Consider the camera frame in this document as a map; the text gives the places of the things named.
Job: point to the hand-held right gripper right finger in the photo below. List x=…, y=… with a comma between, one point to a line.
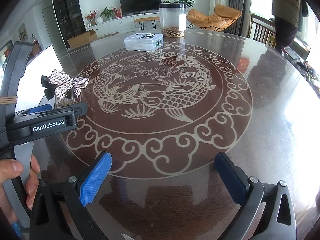
x=230, y=180

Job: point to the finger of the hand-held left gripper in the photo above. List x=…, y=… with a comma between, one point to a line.
x=41, y=108
x=80, y=110

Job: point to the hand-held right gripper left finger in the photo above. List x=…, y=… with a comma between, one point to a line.
x=96, y=177

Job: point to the silver rhinestone bow hair clip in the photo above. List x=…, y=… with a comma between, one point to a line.
x=62, y=81

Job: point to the large white box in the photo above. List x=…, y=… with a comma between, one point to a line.
x=45, y=70

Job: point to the person's left hand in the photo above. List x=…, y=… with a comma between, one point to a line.
x=10, y=168

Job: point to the brown cardboard box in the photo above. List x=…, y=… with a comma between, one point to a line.
x=81, y=40

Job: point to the white door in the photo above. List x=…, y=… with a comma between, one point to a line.
x=47, y=27

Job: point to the white television cabinet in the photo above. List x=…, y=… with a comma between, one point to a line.
x=112, y=26

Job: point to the clear plastic lidded box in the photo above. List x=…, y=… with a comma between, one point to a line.
x=143, y=42

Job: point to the red flowers in white vase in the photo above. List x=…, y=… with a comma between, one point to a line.
x=93, y=17

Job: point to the tall black display cabinet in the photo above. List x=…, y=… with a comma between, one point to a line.
x=67, y=12

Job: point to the bushy green potted plant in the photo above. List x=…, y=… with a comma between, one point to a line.
x=107, y=12

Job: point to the red gift box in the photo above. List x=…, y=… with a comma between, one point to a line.
x=117, y=12

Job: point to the wooden bench with metal legs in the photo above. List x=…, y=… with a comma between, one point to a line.
x=146, y=19

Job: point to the black flat television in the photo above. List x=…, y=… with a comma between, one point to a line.
x=140, y=2

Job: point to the clear jar with black lid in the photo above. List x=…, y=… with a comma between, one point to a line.
x=173, y=20

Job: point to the pile of assorted small items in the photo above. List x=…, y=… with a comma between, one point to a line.
x=302, y=65

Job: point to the small dark potted plant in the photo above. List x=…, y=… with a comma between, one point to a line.
x=167, y=2

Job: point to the large green potted plant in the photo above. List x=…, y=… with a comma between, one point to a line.
x=183, y=1

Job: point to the dark wooden slatted chair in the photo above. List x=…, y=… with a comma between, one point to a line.
x=262, y=30

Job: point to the orange lounge chair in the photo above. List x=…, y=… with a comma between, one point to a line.
x=212, y=17

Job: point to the grey curtain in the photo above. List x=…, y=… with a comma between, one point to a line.
x=230, y=0

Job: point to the framed wall picture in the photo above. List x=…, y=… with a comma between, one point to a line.
x=22, y=32

